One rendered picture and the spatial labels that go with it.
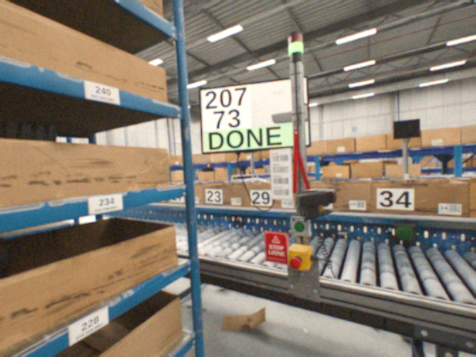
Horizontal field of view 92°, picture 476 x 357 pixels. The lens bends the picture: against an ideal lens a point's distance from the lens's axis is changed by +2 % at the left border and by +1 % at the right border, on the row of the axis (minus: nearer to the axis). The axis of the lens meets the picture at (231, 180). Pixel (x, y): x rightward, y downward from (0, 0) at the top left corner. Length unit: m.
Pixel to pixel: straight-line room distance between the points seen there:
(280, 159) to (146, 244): 0.58
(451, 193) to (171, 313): 1.33
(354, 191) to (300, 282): 0.69
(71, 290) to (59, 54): 0.40
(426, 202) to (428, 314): 0.65
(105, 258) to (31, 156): 0.22
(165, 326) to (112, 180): 0.39
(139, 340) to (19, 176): 0.41
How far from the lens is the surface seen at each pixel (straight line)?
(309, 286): 1.00
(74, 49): 0.55
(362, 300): 0.99
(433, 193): 1.50
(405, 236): 1.45
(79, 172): 0.50
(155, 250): 0.60
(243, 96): 1.09
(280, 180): 0.92
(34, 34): 0.53
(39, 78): 0.47
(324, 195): 0.83
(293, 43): 1.00
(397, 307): 0.99
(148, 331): 0.67
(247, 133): 1.04
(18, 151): 0.47
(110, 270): 0.55
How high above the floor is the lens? 1.18
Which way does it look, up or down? 3 degrees down
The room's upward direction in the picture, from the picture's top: 3 degrees counter-clockwise
